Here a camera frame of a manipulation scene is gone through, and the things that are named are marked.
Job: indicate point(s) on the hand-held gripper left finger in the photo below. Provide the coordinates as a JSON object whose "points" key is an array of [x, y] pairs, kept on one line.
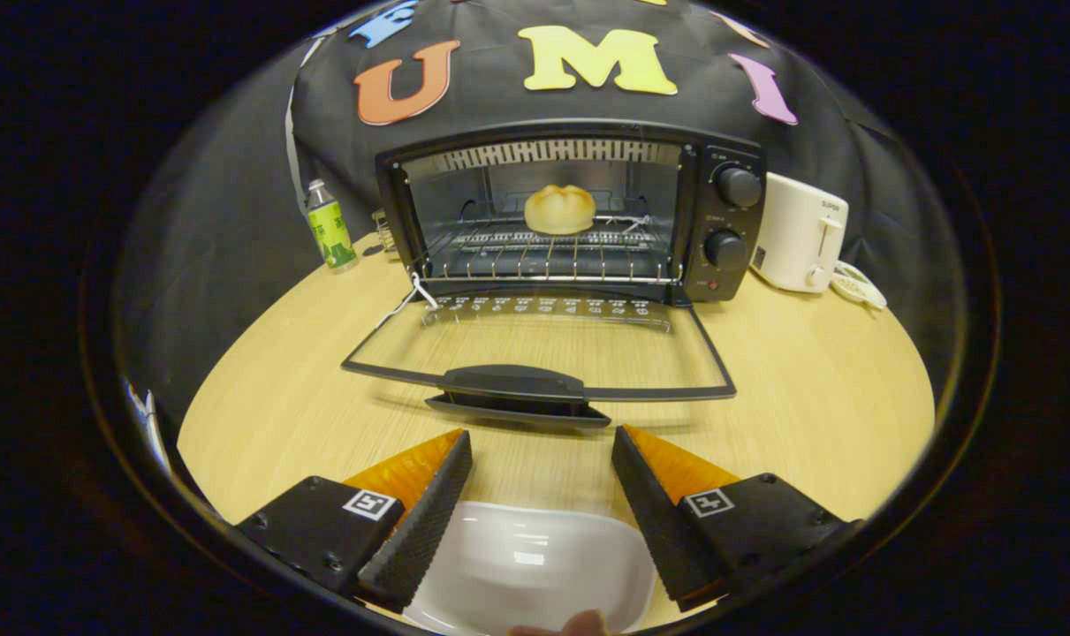
{"points": [[420, 530]]}

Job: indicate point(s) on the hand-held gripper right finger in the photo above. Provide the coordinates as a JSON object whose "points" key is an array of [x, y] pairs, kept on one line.
{"points": [[658, 530]]}

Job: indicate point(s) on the black toaster oven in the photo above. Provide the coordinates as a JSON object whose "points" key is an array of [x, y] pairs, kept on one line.
{"points": [[720, 208]]}

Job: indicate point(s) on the golden bread bun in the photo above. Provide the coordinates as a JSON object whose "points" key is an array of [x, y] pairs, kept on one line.
{"points": [[559, 210]]}

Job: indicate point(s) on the white pop-up toaster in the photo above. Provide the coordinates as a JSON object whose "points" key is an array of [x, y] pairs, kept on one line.
{"points": [[795, 234]]}

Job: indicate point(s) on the white plate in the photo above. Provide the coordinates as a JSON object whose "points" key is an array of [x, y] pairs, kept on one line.
{"points": [[534, 556]]}

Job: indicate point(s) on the small clear glass container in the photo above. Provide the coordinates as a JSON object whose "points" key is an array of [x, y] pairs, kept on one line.
{"points": [[386, 231]]}

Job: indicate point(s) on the green label plastic bottle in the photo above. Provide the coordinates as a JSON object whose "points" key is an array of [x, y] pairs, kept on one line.
{"points": [[331, 230]]}

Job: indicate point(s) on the black backdrop cloth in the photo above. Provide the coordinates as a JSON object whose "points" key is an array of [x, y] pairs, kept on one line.
{"points": [[234, 203]]}

